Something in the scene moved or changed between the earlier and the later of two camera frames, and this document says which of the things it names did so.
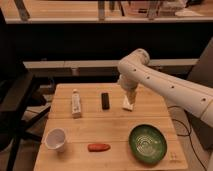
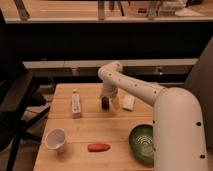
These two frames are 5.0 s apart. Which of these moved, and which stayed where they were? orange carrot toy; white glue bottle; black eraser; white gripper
Moved: white gripper
Stayed: black eraser; orange carrot toy; white glue bottle
